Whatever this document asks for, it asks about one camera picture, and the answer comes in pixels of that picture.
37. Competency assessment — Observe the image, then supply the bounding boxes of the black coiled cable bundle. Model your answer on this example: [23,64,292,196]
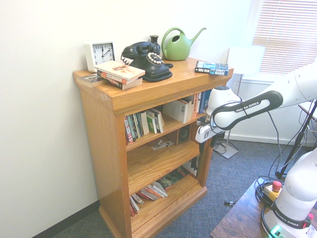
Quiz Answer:
[256,175,277,208]

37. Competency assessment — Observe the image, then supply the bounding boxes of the dark green flat book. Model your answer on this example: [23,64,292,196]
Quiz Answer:
[158,168,189,190]

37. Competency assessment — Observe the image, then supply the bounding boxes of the red white spine book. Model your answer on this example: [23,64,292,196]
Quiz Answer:
[124,116,133,144]

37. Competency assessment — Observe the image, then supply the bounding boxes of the dark thin paperback book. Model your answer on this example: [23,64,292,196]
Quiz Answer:
[76,73,105,88]

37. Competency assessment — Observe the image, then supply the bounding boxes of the yellow red emergency stop button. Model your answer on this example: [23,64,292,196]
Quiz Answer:
[264,180,283,201]

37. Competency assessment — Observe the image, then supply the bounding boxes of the white blue spine book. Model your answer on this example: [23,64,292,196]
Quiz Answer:
[197,92,204,115]

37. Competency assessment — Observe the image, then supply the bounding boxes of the black glossy vase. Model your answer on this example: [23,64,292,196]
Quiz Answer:
[149,35,160,54]

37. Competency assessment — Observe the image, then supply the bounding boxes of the black white picture book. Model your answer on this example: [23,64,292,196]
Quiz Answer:
[184,156,199,178]

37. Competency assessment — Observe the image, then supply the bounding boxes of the blue Darwin's Radio paperback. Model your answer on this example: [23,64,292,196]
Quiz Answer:
[195,60,230,76]

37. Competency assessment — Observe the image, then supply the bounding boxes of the orange slanted book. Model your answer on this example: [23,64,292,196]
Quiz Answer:
[138,187,159,202]

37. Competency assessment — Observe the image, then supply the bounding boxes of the black spine paperback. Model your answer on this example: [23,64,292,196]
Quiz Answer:
[130,114,140,142]

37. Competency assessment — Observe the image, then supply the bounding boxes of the oak wooden bookshelf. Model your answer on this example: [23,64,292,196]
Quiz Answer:
[72,57,235,238]

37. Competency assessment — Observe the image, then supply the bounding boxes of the plain white paperback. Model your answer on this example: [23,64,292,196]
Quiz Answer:
[140,111,150,136]

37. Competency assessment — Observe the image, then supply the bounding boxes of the green paperback book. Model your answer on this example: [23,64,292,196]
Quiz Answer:
[146,110,157,134]

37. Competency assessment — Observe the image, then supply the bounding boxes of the orange white spine book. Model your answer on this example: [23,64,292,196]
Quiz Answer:
[97,70,144,85]

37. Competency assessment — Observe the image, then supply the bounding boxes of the small round dark speaker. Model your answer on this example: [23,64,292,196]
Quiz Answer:
[178,125,191,144]

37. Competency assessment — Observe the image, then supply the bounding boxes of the teal spine paperback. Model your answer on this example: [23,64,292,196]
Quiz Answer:
[135,113,145,138]

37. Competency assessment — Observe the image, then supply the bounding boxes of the green plastic watering can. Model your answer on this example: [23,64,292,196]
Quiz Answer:
[161,27,207,61]

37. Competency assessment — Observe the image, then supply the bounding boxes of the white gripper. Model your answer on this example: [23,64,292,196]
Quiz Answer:
[195,124,225,155]

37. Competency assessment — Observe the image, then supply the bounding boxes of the black spine red-lettered book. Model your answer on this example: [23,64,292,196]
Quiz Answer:
[100,74,143,90]

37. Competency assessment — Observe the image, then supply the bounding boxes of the black vintage rotary telephone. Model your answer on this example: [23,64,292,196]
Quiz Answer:
[120,41,174,83]

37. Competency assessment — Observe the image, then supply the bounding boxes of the red white slanted book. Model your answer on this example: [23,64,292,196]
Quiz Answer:
[129,195,140,218]

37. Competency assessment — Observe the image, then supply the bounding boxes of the orange pink spine book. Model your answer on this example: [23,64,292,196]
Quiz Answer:
[192,93,199,119]

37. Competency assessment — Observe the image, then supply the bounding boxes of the black camera stand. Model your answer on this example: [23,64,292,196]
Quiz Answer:
[276,99,317,181]

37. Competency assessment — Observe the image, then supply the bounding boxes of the grey white slanted book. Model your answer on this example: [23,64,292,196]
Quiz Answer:
[148,181,169,198]

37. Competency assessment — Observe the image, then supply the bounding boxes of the loose photos and papers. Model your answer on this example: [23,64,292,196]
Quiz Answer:
[151,139,174,151]

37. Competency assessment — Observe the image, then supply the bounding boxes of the white paperback black stripe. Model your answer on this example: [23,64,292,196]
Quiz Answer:
[154,108,164,134]

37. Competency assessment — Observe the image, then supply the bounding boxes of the blue Thailand guide book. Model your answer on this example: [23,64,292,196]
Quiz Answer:
[202,90,211,114]

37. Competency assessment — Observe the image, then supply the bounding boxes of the large white leaning book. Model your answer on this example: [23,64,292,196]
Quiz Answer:
[162,99,191,124]

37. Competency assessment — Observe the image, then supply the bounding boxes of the white square analog clock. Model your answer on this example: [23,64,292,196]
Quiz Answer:
[83,41,116,73]

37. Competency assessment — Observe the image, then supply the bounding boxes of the white shade floor lamp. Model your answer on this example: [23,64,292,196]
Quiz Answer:
[213,46,265,159]

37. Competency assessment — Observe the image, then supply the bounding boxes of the window blind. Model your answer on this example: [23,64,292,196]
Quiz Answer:
[252,0,317,75]

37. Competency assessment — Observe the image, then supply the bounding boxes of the white upright paperback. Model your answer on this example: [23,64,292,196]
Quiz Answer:
[180,97,195,122]

